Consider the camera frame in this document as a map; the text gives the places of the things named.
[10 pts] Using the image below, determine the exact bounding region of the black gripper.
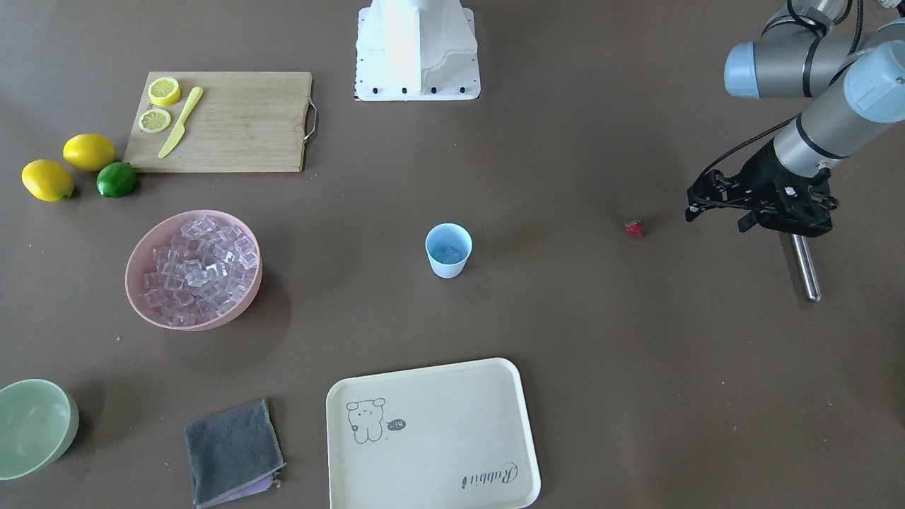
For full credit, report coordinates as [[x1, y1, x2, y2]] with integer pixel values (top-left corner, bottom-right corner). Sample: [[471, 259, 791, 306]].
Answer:
[[737, 142, 835, 238]]

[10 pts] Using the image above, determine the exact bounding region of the red strawberry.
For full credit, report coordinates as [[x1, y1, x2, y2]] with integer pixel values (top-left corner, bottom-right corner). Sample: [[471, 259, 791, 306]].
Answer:
[[624, 219, 646, 238]]

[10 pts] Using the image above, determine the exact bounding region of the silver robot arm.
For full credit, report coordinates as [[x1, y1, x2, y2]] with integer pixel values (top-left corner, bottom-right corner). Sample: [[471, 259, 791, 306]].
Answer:
[[721, 1, 903, 238]]

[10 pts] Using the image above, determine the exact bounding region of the blue plastic cup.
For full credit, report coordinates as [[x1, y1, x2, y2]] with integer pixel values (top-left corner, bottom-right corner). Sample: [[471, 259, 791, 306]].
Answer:
[[426, 223, 473, 279]]

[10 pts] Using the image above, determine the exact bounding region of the clear ice cubes pile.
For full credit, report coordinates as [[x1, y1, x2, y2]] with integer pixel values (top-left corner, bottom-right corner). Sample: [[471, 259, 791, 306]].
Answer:
[[143, 215, 258, 327]]

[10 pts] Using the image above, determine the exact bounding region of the steel muddler black tip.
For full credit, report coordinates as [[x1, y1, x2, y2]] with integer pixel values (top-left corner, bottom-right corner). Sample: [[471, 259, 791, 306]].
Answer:
[[790, 234, 823, 303]]

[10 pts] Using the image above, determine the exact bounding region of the cream rabbit tray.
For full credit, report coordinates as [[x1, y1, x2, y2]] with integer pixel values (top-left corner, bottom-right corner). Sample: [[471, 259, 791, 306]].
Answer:
[[325, 358, 541, 508]]

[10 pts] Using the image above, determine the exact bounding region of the wooden cutting board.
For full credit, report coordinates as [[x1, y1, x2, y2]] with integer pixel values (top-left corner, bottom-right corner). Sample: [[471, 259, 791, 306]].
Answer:
[[122, 71, 317, 173]]

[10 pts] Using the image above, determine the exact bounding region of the yellow plastic knife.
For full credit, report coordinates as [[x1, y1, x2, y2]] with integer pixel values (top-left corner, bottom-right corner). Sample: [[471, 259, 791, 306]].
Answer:
[[158, 86, 204, 158]]

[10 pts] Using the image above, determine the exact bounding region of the grey folded cloth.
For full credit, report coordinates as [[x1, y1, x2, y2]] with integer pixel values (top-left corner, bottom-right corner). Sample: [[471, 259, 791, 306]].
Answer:
[[184, 399, 286, 508]]

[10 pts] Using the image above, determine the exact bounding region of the lemon half near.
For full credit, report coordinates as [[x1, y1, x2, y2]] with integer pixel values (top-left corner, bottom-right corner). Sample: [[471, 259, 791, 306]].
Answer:
[[146, 76, 182, 107]]

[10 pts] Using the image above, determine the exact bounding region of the lemon half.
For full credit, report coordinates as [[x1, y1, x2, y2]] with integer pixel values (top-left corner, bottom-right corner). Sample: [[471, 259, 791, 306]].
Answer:
[[146, 76, 182, 107], [136, 107, 172, 134]]

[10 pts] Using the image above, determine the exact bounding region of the lemon half far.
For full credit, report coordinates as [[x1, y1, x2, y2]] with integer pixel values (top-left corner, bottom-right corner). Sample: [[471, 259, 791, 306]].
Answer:
[[136, 107, 172, 134]]

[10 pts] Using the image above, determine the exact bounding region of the pink bowl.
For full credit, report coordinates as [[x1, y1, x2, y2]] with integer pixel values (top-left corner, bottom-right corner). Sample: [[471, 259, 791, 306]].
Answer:
[[125, 209, 263, 332]]

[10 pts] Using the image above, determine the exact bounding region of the green lime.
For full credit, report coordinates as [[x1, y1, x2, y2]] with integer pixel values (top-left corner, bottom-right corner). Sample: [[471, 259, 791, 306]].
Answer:
[[95, 162, 138, 199]]

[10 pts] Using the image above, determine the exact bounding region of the whole yellow lemon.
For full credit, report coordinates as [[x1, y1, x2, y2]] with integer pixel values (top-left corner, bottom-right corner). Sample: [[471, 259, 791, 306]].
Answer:
[[62, 133, 117, 172], [21, 159, 75, 202]]

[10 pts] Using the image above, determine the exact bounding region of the green bowl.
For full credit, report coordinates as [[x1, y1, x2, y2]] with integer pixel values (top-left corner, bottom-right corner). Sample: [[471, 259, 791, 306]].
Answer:
[[1, 379, 80, 481]]

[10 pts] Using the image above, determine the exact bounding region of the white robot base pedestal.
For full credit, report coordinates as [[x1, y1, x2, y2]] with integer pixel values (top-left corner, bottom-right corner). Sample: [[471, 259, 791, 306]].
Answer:
[[354, 1, 481, 101]]

